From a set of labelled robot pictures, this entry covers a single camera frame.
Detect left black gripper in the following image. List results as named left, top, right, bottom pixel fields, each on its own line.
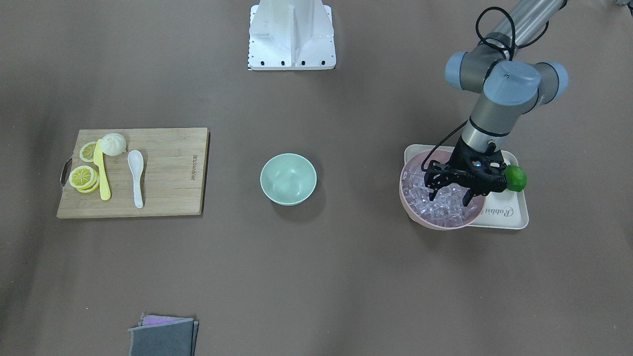
left=421, top=138, right=507, bottom=206

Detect white ceramic spoon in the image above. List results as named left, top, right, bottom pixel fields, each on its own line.
left=128, top=150, right=144, bottom=208

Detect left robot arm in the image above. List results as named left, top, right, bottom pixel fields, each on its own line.
left=421, top=0, right=568, bottom=206

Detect clear ice cubes pile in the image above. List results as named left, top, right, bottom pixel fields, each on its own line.
left=402, top=161, right=480, bottom=222

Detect pink bowl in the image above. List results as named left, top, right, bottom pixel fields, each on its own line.
left=399, top=150, right=487, bottom=231

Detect mint green bowl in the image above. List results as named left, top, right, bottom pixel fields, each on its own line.
left=260, top=153, right=318, bottom=206

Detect beige rabbit tray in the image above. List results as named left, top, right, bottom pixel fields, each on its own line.
left=399, top=144, right=529, bottom=230

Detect green lime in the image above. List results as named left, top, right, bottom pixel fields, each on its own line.
left=504, top=165, right=527, bottom=192

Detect bamboo cutting board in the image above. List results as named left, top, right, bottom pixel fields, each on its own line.
left=57, top=128, right=210, bottom=219

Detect grey folded cloth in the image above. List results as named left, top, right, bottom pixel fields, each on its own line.
left=128, top=314, right=199, bottom=356

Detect yellow plastic knife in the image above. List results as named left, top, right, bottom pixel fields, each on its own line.
left=93, top=139, right=111, bottom=201

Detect stacked lemon slices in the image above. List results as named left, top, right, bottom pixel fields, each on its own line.
left=68, top=165, right=100, bottom=193

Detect single lemon slice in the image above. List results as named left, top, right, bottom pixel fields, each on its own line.
left=79, top=140, right=97, bottom=164

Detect black camera cable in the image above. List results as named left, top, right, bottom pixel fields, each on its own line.
left=421, top=7, right=549, bottom=174

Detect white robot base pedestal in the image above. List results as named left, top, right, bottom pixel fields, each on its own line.
left=247, top=0, right=337, bottom=71

